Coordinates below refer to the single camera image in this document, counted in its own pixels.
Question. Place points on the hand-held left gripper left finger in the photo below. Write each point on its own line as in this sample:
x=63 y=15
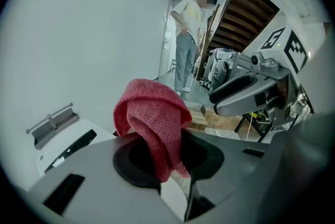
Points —
x=91 y=191

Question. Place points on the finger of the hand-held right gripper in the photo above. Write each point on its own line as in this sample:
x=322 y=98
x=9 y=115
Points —
x=240 y=94

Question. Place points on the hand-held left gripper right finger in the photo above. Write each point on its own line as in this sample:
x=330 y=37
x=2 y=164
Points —
x=235 y=165

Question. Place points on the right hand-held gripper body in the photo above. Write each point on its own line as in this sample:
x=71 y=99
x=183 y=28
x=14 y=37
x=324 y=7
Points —
x=285 y=45

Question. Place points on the white toilet lid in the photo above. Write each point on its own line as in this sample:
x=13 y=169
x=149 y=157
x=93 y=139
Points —
x=52 y=157

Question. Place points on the pink cloth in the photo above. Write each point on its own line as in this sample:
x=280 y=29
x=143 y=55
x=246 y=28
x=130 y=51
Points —
x=159 y=123

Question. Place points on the black appliance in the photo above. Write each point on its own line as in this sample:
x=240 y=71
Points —
x=222 y=66

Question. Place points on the wooden slat platform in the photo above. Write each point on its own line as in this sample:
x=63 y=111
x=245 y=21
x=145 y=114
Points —
x=235 y=21

